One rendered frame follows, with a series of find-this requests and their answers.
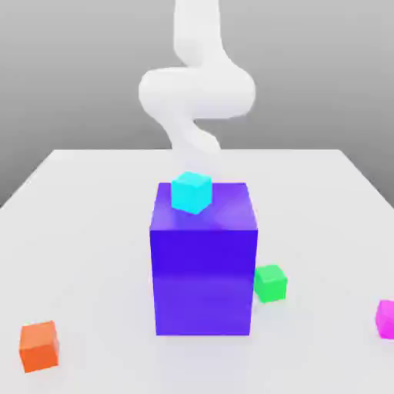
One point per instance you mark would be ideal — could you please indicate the small orange cube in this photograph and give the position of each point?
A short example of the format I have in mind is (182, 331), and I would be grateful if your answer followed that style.
(38, 347)

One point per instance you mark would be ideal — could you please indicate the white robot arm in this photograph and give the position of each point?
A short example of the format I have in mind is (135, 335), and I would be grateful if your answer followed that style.
(197, 92)

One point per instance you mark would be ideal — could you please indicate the small cyan cube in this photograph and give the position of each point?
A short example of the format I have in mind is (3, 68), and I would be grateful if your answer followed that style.
(191, 194)

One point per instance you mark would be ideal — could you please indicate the small green cube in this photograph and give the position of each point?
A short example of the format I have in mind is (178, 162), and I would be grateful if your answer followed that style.
(271, 283)

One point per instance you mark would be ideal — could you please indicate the large purple box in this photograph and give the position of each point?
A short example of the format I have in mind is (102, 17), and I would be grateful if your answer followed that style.
(203, 277)

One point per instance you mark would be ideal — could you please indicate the small magenta cube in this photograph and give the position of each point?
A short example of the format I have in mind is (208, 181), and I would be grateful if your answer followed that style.
(386, 320)

